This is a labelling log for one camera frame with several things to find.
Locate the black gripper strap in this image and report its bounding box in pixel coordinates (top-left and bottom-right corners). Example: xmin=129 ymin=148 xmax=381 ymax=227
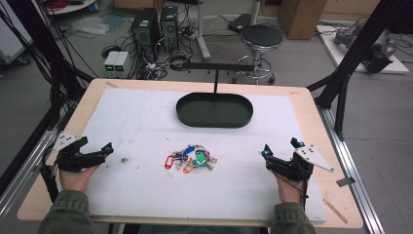
xmin=38 ymin=144 xmax=62 ymax=204

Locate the tangle of floor cables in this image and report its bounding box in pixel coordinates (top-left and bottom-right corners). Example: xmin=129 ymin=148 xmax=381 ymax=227
xmin=100 ymin=25 xmax=199 ymax=81

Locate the clear plastic bag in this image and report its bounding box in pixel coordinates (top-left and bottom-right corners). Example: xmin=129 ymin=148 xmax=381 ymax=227
xmin=69 ymin=16 xmax=111 ymax=36

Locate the aluminium rail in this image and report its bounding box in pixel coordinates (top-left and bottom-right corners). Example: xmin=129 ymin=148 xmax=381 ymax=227
xmin=0 ymin=129 xmax=60 ymax=222
xmin=316 ymin=104 xmax=386 ymax=234

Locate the white desk leg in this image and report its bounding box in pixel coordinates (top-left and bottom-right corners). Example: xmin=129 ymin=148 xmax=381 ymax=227
xmin=194 ymin=0 xmax=212 ymax=63

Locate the black round stool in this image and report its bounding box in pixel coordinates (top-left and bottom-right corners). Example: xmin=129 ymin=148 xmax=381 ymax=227
xmin=231 ymin=24 xmax=284 ymax=86

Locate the black frame post with cables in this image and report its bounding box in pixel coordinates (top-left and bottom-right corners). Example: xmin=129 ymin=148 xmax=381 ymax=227
xmin=0 ymin=0 xmax=95 ymax=132

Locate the grey tape piece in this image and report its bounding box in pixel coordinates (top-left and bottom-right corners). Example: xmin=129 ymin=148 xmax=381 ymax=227
xmin=335 ymin=176 xmax=357 ymax=188

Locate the white foam mat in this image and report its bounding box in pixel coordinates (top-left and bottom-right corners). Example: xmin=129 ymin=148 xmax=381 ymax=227
xmin=79 ymin=88 xmax=327 ymax=224

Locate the person's left hand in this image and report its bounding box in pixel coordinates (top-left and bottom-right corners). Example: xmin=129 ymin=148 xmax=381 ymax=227
xmin=57 ymin=164 xmax=100 ymax=193

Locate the small black computer tower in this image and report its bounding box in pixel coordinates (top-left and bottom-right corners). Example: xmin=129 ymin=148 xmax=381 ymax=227
xmin=159 ymin=5 xmax=180 ymax=54

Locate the black key rack oval tray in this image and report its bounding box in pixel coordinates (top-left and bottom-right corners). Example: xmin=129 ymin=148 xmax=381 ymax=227
xmin=175 ymin=61 xmax=255 ymax=130

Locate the person's right hand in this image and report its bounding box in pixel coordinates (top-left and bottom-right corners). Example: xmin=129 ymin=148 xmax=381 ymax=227
xmin=272 ymin=172 xmax=307 ymax=205

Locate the brown wooden cabinet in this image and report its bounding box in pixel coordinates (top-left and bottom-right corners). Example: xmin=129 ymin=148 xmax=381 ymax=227
xmin=277 ymin=0 xmax=329 ymax=41

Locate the grey bench power supply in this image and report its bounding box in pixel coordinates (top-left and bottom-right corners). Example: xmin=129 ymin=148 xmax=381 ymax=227
xmin=103 ymin=50 xmax=120 ymax=79
xmin=113 ymin=51 xmax=131 ymax=79

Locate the grey robot device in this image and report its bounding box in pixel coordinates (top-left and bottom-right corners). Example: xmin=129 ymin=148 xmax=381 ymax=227
xmin=333 ymin=21 xmax=397 ymax=74

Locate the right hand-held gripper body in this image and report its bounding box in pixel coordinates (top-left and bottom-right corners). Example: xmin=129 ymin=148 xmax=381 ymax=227
xmin=265 ymin=144 xmax=336 ymax=182

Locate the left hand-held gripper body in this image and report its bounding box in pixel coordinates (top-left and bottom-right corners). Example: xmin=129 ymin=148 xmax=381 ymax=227
xmin=52 ymin=131 xmax=107 ymax=173

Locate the large black computer tower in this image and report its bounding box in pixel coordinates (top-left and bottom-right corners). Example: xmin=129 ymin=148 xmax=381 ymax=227
xmin=130 ymin=7 xmax=162 ymax=63

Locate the white board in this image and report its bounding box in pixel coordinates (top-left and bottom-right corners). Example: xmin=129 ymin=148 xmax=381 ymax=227
xmin=316 ymin=23 xmax=410 ymax=75

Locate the flat black case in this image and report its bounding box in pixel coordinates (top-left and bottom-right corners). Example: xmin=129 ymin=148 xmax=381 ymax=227
xmin=227 ymin=13 xmax=253 ymax=34

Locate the thin wooden stick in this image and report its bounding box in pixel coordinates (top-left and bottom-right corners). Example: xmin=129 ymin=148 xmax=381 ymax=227
xmin=321 ymin=197 xmax=349 ymax=225

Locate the pile of colourful key tags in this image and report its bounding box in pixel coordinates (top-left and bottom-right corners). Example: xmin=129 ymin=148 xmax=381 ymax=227
xmin=164 ymin=143 xmax=219 ymax=176

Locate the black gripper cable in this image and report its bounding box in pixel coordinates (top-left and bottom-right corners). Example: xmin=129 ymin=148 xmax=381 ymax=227
xmin=300 ymin=176 xmax=310 ymax=212

